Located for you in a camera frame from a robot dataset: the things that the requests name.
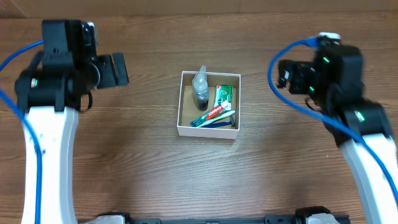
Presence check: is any green Dettol soap pack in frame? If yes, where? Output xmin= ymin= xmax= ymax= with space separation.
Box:
xmin=214 ymin=85 xmax=233 ymax=110

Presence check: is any white green toothbrush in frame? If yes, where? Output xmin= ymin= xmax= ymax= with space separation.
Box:
xmin=199 ymin=110 xmax=236 ymax=128

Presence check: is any blue disposable razor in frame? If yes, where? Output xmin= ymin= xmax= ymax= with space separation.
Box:
xmin=204 ymin=115 xmax=236 ymax=128

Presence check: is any Colgate toothpaste tube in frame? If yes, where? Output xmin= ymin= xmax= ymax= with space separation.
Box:
xmin=190 ymin=105 xmax=226 ymax=128

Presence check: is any clear foam pump bottle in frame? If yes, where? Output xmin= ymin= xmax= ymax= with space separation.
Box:
xmin=192 ymin=65 xmax=209 ymax=111

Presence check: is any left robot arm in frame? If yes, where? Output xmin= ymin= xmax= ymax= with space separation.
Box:
xmin=21 ymin=106 xmax=79 ymax=223

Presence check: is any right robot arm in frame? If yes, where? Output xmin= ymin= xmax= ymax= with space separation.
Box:
xmin=267 ymin=40 xmax=397 ymax=223

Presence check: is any pink cardboard box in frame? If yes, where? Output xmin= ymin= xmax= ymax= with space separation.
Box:
xmin=177 ymin=71 xmax=241 ymax=139

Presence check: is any right blue cable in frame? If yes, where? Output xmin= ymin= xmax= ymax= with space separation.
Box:
xmin=267 ymin=37 xmax=398 ymax=200

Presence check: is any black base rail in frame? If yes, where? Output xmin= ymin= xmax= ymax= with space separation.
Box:
xmin=77 ymin=212 xmax=352 ymax=224

